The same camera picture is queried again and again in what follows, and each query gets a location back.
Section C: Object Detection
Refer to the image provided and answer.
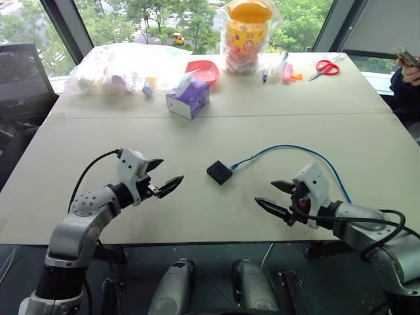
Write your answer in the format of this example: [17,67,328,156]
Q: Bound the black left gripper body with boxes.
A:
[135,175,162,201]

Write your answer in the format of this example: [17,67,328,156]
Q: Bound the blue cable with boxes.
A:
[230,144,353,204]

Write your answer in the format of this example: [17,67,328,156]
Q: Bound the patterned mobile phone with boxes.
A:
[392,44,420,69]

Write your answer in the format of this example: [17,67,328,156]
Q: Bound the grey rounded robot leg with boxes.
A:
[231,259,280,314]
[147,257,196,315]

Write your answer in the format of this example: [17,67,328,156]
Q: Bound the person's bare hand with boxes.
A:
[395,54,420,83]

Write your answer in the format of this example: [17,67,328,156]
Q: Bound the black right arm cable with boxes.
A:
[291,205,420,262]

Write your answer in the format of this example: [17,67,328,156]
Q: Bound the red plastic bowl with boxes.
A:
[184,60,221,85]

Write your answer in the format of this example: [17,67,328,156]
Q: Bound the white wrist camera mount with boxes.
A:
[291,162,330,230]
[116,148,149,207]

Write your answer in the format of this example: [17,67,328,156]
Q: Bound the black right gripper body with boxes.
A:
[283,182,310,227]

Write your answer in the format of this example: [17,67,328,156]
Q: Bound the red handled scissors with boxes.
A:
[307,59,341,82]

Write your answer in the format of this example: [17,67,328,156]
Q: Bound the purple tissue box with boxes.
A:
[165,72,211,121]

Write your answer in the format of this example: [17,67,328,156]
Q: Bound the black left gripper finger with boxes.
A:
[144,158,165,175]
[157,175,185,200]

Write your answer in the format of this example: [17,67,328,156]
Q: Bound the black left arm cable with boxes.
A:
[67,149,123,214]

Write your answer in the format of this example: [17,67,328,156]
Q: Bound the black office chair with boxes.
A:
[0,41,60,124]

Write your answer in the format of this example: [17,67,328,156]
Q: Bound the thin white cable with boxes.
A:
[261,243,274,268]

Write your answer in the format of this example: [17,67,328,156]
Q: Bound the small black square box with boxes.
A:
[206,159,234,186]

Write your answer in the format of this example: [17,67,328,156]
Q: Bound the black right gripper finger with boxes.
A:
[254,197,293,222]
[270,180,297,195]

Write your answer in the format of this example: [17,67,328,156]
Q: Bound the black metal bracket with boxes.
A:
[277,270,309,315]

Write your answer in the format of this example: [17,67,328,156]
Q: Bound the yellow candy jar orange lid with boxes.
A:
[220,0,284,75]

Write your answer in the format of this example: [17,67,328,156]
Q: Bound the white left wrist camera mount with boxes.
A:
[116,148,149,207]

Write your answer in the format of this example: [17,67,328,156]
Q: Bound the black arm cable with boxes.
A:
[67,149,123,214]
[291,205,420,262]

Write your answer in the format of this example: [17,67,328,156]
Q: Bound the clear plastic bag of items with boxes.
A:
[64,42,194,99]

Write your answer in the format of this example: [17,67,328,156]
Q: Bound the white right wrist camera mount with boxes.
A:
[291,162,330,230]

